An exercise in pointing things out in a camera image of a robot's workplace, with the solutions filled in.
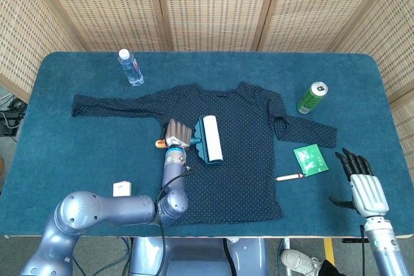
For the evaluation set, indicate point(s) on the white sneaker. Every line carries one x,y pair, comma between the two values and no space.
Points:
299,261

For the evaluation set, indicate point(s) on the teal blue tablecloth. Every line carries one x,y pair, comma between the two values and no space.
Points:
81,159

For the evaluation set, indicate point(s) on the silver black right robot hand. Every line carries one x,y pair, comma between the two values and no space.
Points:
368,192

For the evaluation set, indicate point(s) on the beige pen with red band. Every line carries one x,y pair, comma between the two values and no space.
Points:
289,177

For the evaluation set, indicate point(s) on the clear plastic water bottle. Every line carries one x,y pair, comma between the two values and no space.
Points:
132,69

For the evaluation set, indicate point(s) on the white paper pack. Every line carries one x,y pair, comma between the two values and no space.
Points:
122,189

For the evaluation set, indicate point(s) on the grey robot torso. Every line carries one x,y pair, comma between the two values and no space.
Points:
194,256

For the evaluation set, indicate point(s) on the green foil packet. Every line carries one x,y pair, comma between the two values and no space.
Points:
310,159

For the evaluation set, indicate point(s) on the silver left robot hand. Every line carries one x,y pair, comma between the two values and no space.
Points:
178,132

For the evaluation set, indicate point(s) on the navy polka dot shirt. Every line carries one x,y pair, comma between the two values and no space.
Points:
239,166

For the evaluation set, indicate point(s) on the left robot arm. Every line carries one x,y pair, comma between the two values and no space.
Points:
106,209

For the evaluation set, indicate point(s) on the woven rattan folding screen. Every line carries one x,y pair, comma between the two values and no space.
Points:
213,7

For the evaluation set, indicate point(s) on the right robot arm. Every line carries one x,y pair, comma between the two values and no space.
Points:
385,247

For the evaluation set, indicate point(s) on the green drink can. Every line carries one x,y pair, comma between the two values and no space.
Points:
310,99

